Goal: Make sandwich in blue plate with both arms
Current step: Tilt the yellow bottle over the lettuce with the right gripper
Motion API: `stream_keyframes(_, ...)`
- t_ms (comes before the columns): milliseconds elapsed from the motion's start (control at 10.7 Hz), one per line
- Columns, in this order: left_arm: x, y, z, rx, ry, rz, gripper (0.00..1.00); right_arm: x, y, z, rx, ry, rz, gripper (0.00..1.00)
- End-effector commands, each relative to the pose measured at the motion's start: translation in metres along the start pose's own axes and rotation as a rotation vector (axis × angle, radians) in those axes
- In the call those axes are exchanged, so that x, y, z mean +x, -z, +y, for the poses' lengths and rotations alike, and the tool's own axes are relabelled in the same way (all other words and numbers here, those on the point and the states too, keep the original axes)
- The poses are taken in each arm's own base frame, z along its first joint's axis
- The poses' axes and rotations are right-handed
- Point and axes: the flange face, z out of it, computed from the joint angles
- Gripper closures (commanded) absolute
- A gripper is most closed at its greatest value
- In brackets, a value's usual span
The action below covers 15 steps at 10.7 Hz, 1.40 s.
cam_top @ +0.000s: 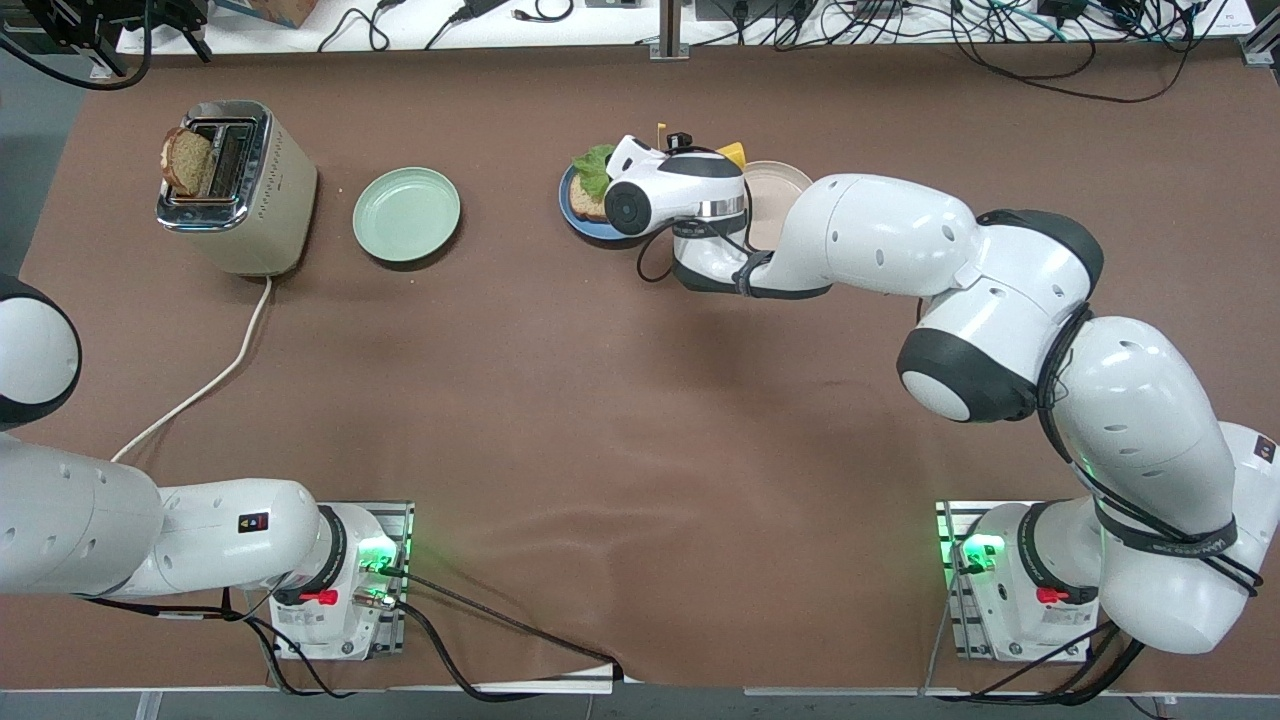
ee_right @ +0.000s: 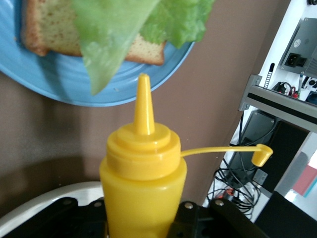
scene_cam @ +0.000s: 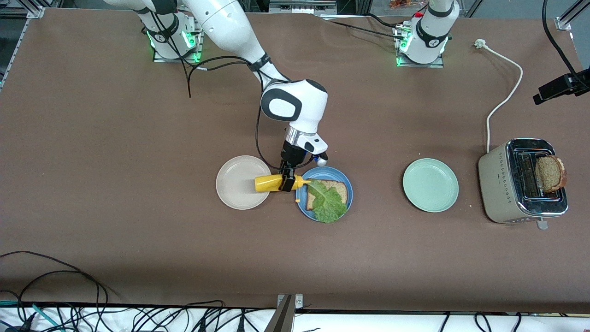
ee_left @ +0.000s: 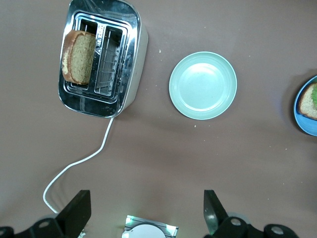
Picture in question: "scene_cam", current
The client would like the yellow squeeze bottle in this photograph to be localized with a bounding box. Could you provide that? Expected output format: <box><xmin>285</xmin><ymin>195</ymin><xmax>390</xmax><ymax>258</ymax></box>
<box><xmin>255</xmin><ymin>174</ymin><xmax>312</xmax><ymax>202</ymax></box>

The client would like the green lettuce leaf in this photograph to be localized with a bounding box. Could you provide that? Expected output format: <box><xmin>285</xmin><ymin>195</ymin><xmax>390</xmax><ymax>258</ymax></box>
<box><xmin>307</xmin><ymin>180</ymin><xmax>348</xmax><ymax>224</ymax></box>

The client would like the brown bread slice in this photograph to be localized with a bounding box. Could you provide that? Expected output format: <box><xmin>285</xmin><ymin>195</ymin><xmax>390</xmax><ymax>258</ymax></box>
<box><xmin>306</xmin><ymin>181</ymin><xmax>348</xmax><ymax>212</ymax></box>
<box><xmin>535</xmin><ymin>155</ymin><xmax>567</xmax><ymax>193</ymax></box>

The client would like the blue round plate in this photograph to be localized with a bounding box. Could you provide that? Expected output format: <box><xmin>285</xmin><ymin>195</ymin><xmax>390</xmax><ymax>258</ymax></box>
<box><xmin>295</xmin><ymin>166</ymin><xmax>354</xmax><ymax>223</ymax></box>

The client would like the beige round plate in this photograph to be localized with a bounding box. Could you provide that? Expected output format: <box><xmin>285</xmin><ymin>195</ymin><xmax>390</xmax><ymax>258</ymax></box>
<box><xmin>216</xmin><ymin>155</ymin><xmax>272</xmax><ymax>210</ymax></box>

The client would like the light green round plate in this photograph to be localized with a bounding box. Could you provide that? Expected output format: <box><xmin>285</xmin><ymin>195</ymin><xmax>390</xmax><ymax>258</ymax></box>
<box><xmin>402</xmin><ymin>158</ymin><xmax>460</xmax><ymax>213</ymax></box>

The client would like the beige chrome toaster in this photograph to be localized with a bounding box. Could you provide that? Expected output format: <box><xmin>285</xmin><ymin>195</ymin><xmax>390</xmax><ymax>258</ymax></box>
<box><xmin>478</xmin><ymin>138</ymin><xmax>569</xmax><ymax>230</ymax></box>

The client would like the grey metal beam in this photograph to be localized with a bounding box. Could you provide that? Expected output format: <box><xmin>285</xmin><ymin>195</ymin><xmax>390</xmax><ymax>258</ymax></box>
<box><xmin>264</xmin><ymin>295</ymin><xmax>295</xmax><ymax>332</ymax></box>

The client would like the grey metal box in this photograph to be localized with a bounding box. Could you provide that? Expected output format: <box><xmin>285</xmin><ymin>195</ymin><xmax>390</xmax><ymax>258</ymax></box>
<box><xmin>269</xmin><ymin>0</ymin><xmax>337</xmax><ymax>13</ymax></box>

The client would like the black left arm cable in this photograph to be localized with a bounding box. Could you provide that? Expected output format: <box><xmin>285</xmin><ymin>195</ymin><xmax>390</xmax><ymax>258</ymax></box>
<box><xmin>542</xmin><ymin>0</ymin><xmax>581</xmax><ymax>77</ymax></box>

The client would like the white toaster power cable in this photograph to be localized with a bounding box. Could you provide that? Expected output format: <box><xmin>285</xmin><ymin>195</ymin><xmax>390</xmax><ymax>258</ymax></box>
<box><xmin>475</xmin><ymin>38</ymin><xmax>525</xmax><ymax>154</ymax></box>

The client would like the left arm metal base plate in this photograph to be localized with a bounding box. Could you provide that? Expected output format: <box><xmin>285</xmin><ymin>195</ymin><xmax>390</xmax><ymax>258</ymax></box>
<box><xmin>394</xmin><ymin>23</ymin><xmax>445</xmax><ymax>68</ymax></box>

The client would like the black base cable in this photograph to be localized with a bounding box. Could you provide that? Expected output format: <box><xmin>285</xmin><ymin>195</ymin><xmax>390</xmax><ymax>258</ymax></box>
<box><xmin>366</xmin><ymin>13</ymin><xmax>402</xmax><ymax>27</ymax></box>
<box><xmin>330</xmin><ymin>20</ymin><xmax>402</xmax><ymax>41</ymax></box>

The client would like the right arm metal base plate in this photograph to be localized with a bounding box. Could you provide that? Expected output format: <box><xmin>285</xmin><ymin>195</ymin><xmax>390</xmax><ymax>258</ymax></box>
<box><xmin>153</xmin><ymin>18</ymin><xmax>206</xmax><ymax>63</ymax></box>

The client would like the black looping cable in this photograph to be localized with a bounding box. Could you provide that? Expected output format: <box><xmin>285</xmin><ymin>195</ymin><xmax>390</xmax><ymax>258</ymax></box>
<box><xmin>0</xmin><ymin>251</ymin><xmax>111</xmax><ymax>332</ymax></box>

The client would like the teal cable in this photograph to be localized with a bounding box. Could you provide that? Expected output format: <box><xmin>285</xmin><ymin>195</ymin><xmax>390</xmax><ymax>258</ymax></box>
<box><xmin>0</xmin><ymin>300</ymin><xmax>60</xmax><ymax>332</ymax></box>

